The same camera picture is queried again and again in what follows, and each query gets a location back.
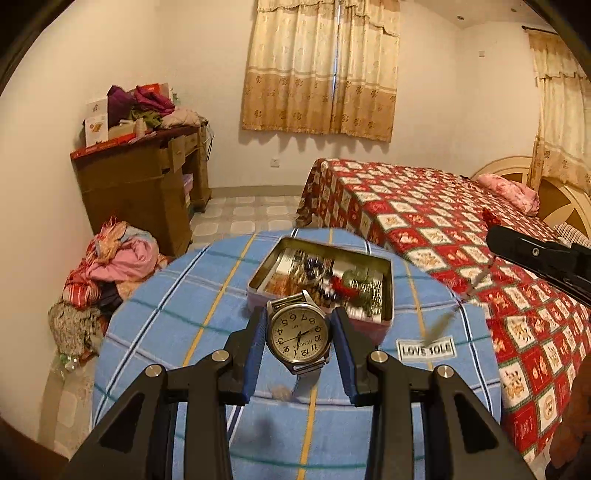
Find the beige side curtain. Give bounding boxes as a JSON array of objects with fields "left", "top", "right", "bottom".
[{"left": 528, "top": 30, "right": 590, "bottom": 193}]

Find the green metallic bead bracelet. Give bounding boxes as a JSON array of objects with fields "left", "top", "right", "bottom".
[{"left": 344, "top": 269, "right": 386, "bottom": 319}]

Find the red patterned bed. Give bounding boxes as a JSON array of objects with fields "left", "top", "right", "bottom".
[{"left": 297, "top": 159, "right": 590, "bottom": 460}]

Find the silver wrist watch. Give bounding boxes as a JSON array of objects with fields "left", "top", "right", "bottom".
[{"left": 266, "top": 290, "right": 332, "bottom": 375}]

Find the clothes pile on floor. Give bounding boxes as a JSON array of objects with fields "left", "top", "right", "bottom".
[{"left": 48, "top": 218, "right": 168, "bottom": 364}]

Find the pink metal tin box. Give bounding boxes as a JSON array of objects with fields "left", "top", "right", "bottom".
[{"left": 246, "top": 236, "right": 394, "bottom": 345}]

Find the wooden headboard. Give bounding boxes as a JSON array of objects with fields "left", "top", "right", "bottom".
[{"left": 472, "top": 156, "right": 590, "bottom": 237}]

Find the striped pillow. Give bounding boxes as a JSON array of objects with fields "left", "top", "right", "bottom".
[{"left": 553, "top": 222, "right": 591, "bottom": 249}]

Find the brown wooden desk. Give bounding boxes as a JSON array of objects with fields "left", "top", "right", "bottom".
[{"left": 70, "top": 124, "right": 207, "bottom": 257}]

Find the white printed box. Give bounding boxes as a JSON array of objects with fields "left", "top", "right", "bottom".
[{"left": 83, "top": 97, "right": 108, "bottom": 147}]

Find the pink pillow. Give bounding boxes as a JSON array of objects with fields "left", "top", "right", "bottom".
[{"left": 477, "top": 173, "right": 540, "bottom": 216}]

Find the blue plaid table cloth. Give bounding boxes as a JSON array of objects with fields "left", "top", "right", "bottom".
[{"left": 73, "top": 233, "right": 502, "bottom": 479}]

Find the beige window curtain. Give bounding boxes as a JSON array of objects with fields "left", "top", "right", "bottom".
[{"left": 242, "top": 1, "right": 401, "bottom": 142}]

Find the clothes pile on desk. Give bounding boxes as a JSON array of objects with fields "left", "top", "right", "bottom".
[{"left": 106, "top": 85, "right": 208, "bottom": 130}]

